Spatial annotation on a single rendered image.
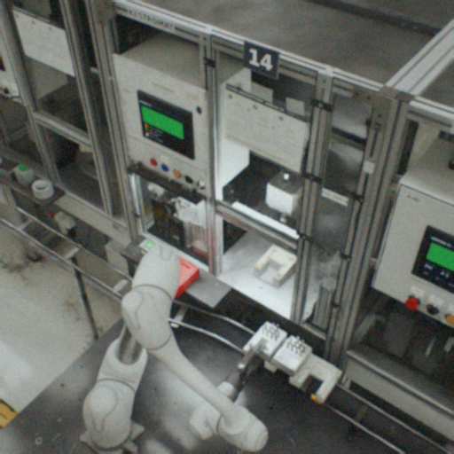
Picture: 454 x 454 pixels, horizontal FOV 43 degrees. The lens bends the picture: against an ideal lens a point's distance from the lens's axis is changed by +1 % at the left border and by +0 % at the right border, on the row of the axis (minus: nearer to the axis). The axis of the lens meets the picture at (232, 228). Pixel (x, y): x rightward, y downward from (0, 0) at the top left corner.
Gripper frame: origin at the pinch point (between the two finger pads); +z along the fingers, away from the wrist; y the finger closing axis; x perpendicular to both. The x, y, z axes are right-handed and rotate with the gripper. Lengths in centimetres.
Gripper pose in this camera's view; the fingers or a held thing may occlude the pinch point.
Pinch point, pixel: (261, 349)
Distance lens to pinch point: 230.1
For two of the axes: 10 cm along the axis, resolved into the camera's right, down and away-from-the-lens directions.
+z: 5.9, -5.9, 5.5
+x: -8.0, -4.1, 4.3
